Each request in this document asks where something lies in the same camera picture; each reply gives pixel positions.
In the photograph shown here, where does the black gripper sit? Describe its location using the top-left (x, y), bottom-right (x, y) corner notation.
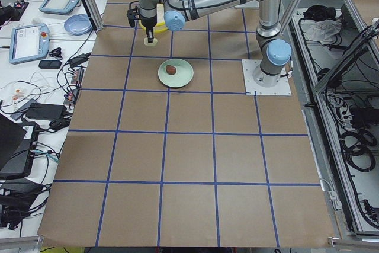
top-left (127, 5), bottom-right (157, 43)

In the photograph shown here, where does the white steamed bun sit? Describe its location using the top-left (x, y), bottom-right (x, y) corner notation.
top-left (144, 37), bottom-right (158, 47)

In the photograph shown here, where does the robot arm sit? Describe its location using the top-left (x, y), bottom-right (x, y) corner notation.
top-left (127, 0), bottom-right (282, 52)

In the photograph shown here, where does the centre yellow bamboo steamer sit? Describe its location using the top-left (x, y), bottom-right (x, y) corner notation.
top-left (143, 3), bottom-right (168, 33)

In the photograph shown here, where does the brown steamed bun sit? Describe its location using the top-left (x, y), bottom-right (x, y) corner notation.
top-left (165, 65), bottom-right (176, 75)

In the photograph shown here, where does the mint green plate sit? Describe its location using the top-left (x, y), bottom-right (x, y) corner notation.
top-left (158, 59), bottom-right (194, 88)

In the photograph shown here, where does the blue plate on desk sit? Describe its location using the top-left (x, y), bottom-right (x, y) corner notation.
top-left (64, 14), bottom-right (92, 36)

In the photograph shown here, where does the far teach pendant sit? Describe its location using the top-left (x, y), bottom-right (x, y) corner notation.
top-left (39, 0), bottom-right (79, 15)

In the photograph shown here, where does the teach pendant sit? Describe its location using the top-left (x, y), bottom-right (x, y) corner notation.
top-left (9, 24), bottom-right (50, 65)
top-left (39, 0), bottom-right (79, 15)

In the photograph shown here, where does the near teach pendant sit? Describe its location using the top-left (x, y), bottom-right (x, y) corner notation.
top-left (9, 24), bottom-right (50, 65)

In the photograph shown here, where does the black power adapter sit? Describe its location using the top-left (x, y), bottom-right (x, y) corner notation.
top-left (25, 103), bottom-right (66, 120)

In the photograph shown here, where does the black laptop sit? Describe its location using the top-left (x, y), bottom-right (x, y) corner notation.
top-left (1, 115), bottom-right (40, 180)

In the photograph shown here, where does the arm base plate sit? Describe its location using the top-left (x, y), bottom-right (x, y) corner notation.
top-left (242, 59), bottom-right (292, 96)

